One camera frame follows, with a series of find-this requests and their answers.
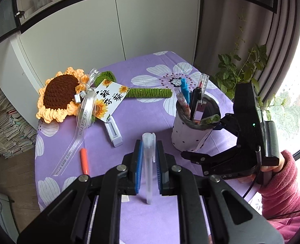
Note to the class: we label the purple floral tablecloth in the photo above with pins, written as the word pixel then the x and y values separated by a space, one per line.
pixel 140 222

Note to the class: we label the grey fabric pen holder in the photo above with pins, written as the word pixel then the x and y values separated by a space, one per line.
pixel 188 135

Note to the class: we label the clear printed ribbon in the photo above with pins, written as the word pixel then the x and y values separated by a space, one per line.
pixel 84 119

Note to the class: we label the white correction tape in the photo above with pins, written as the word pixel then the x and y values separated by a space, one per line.
pixel 113 132

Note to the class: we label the person right hand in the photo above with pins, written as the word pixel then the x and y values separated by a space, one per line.
pixel 274 169

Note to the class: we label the pink sleeve forearm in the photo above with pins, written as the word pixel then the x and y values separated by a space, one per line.
pixel 281 197

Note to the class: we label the pink strawberry pen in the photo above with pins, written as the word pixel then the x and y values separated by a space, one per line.
pixel 183 103

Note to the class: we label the stack of papers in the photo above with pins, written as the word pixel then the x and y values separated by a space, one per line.
pixel 16 134

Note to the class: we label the orange marker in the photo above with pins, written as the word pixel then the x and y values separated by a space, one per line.
pixel 84 161

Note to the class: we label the green pen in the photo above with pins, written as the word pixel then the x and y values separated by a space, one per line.
pixel 211 119

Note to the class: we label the green potted plant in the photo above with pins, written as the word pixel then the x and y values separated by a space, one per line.
pixel 241 71

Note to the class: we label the crochet sunflower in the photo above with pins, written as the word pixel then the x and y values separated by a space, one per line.
pixel 61 96

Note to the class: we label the blue pen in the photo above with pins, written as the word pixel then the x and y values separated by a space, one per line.
pixel 185 90

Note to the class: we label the white bookshelf cabinet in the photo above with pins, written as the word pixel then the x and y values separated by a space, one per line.
pixel 90 34

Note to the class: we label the grey curtain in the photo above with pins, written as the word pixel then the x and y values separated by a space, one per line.
pixel 227 26

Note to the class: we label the sunflower gift card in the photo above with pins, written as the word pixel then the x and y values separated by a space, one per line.
pixel 109 96

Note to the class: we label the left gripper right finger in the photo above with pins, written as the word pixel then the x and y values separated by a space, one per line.
pixel 209 210

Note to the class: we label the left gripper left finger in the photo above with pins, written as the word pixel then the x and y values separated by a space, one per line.
pixel 88 210

